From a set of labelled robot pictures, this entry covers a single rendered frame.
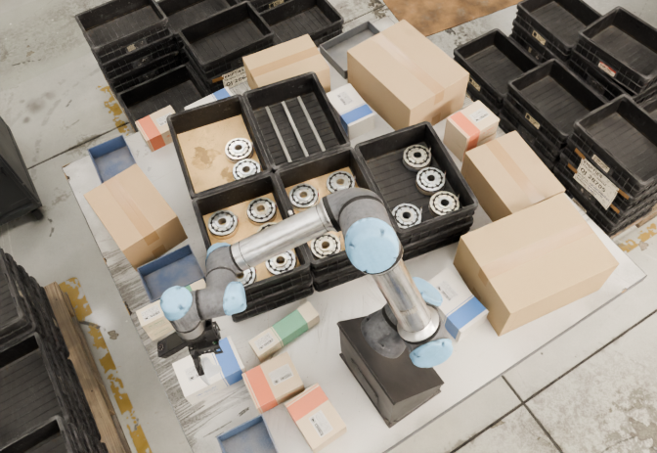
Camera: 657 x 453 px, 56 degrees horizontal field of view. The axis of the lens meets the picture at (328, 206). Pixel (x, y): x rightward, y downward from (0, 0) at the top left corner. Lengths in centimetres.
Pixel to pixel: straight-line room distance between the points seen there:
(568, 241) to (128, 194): 152
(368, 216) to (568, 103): 198
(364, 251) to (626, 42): 232
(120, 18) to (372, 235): 251
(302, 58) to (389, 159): 61
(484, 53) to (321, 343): 201
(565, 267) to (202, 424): 125
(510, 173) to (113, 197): 143
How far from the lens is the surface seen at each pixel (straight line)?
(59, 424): 237
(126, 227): 226
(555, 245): 213
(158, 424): 288
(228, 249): 158
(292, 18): 354
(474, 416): 280
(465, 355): 212
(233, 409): 208
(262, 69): 260
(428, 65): 253
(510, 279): 203
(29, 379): 271
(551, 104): 320
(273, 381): 201
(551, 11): 368
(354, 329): 185
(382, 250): 138
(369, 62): 253
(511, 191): 225
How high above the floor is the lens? 268
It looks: 58 degrees down
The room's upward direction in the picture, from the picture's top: 5 degrees counter-clockwise
